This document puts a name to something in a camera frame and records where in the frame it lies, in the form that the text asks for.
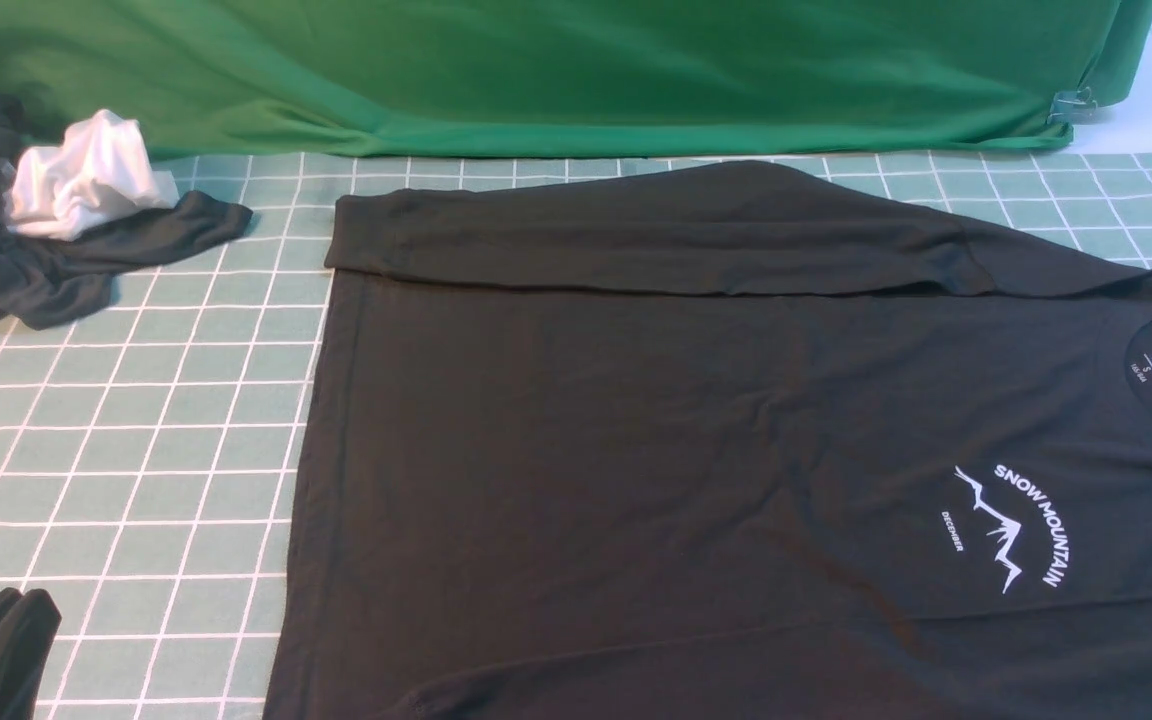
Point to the dark gray long-sleeve shirt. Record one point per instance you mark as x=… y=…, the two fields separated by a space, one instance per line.
x=728 y=442

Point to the teal grid tablecloth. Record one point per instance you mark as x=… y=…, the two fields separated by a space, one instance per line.
x=146 y=453

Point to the dark crumpled garment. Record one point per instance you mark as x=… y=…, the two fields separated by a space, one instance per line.
x=46 y=283

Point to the white crumpled cloth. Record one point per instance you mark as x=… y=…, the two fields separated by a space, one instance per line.
x=100 y=173

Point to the green backdrop cloth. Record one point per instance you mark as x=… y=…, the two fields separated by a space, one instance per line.
x=569 y=79

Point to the metal binder clip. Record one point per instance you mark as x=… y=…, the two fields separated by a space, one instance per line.
x=1078 y=106

